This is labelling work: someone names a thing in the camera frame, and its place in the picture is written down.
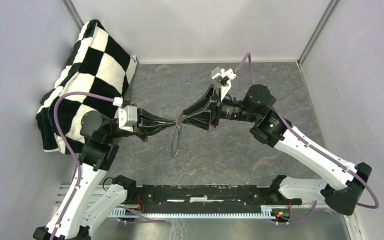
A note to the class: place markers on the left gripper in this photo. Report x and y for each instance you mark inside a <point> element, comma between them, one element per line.
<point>145,117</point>

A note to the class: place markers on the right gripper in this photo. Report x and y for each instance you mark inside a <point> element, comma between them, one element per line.
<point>202,120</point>

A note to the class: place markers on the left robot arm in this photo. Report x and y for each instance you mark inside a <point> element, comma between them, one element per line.
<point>75,219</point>

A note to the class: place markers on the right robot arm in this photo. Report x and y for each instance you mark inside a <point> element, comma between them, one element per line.
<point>340,183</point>

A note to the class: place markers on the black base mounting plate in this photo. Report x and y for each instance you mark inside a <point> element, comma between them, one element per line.
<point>206,199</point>

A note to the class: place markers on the black white checkered blanket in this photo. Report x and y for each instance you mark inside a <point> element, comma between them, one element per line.
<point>97,65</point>

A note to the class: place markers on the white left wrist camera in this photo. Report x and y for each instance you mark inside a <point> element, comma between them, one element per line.
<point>127,118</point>

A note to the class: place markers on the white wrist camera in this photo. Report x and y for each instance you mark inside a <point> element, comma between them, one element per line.
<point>127,118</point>
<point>223,77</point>

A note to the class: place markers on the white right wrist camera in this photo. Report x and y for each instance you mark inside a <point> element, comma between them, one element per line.
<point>223,77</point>

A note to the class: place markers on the white slotted cable duct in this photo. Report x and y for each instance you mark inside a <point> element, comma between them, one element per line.
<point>265,213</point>

